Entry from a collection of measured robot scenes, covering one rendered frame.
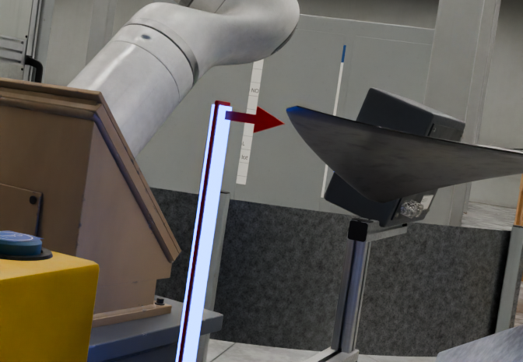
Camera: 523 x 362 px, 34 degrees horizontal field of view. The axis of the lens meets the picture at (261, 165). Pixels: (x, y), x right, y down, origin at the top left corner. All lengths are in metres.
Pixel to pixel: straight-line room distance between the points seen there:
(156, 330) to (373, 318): 1.62
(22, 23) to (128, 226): 1.85
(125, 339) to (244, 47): 0.45
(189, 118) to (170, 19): 5.94
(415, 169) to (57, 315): 0.35
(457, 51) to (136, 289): 4.08
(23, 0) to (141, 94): 1.76
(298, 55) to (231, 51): 5.66
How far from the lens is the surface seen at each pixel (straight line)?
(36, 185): 0.97
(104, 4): 11.99
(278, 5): 1.20
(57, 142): 0.95
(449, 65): 4.96
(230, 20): 1.15
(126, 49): 1.08
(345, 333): 1.30
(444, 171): 0.77
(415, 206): 1.34
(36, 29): 2.83
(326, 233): 2.46
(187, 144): 7.05
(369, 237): 1.28
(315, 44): 6.82
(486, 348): 0.72
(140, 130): 1.04
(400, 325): 2.61
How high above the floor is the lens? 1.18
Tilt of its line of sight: 3 degrees down
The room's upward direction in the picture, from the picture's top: 8 degrees clockwise
